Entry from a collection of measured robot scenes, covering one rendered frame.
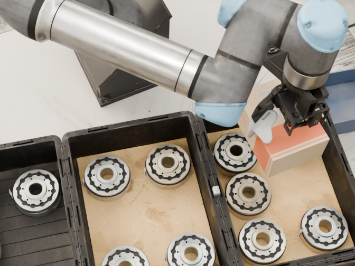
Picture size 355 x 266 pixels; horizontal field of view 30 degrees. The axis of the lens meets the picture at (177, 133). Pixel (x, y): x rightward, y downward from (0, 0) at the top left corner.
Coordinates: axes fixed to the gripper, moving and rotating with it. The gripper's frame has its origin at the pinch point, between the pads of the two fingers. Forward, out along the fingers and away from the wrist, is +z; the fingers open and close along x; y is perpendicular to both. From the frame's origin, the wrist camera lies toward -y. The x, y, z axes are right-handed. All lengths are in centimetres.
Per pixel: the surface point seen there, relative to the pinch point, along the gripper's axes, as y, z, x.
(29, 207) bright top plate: -12, 24, -51
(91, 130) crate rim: -21.3, 17.1, -32.6
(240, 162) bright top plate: -4.1, 23.7, -3.5
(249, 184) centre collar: 1.8, 23.2, -4.2
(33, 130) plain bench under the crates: -40, 40, -44
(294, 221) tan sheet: 12.4, 26.8, 2.2
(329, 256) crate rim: 24.4, 16.8, 1.6
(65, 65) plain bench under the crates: -56, 40, -30
